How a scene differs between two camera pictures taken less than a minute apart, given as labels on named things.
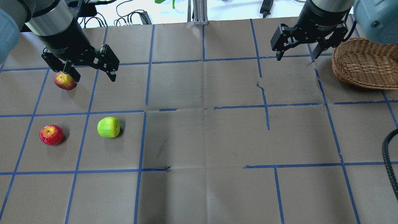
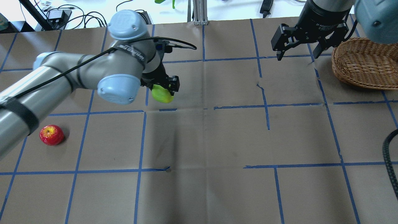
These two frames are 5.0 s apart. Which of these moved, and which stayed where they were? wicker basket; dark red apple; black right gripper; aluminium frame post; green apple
Moved: green apple
Stayed: dark red apple; aluminium frame post; black right gripper; wicker basket
